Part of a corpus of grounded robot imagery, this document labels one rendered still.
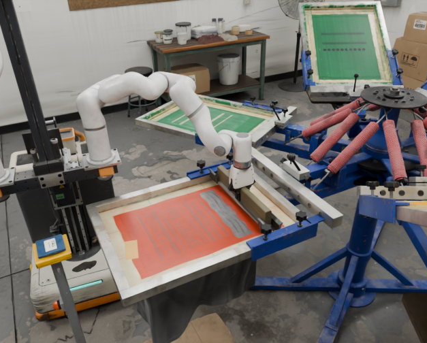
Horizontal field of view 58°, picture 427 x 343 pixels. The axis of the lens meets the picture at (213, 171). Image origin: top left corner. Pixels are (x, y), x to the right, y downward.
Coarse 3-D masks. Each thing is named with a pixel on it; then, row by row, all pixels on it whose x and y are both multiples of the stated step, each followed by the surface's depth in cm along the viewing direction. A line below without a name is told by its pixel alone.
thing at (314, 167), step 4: (312, 164) 183; (316, 164) 183; (308, 168) 180; (312, 168) 180; (316, 168) 180; (320, 168) 180; (312, 172) 177; (316, 172) 178; (320, 172) 180; (292, 176) 174; (312, 176) 178; (316, 176) 180; (320, 176) 181; (300, 180) 176; (304, 180) 177
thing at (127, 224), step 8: (200, 192) 180; (216, 192) 180; (224, 192) 180; (168, 200) 175; (176, 200) 175; (184, 200) 175; (224, 200) 174; (232, 200) 174; (144, 208) 170; (152, 208) 170; (160, 208) 170; (208, 208) 169; (232, 208) 169; (120, 216) 166; (128, 216) 166; (120, 224) 161; (128, 224) 161; (136, 224) 161; (128, 232) 157; (136, 232) 156; (128, 240) 152
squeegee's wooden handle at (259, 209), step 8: (224, 168) 178; (224, 176) 175; (224, 184) 177; (232, 192) 171; (240, 192) 164; (248, 192) 161; (240, 200) 166; (248, 200) 159; (256, 200) 156; (248, 208) 161; (256, 208) 155; (264, 208) 151; (256, 216) 156; (264, 216) 150
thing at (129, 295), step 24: (144, 192) 175; (168, 192) 180; (264, 192) 176; (96, 216) 160; (120, 264) 136; (192, 264) 135; (216, 264) 136; (120, 288) 127; (144, 288) 127; (168, 288) 130
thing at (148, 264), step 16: (240, 208) 169; (224, 224) 160; (256, 224) 159; (144, 240) 152; (224, 240) 151; (240, 240) 151; (144, 256) 144; (176, 256) 144; (192, 256) 144; (144, 272) 137
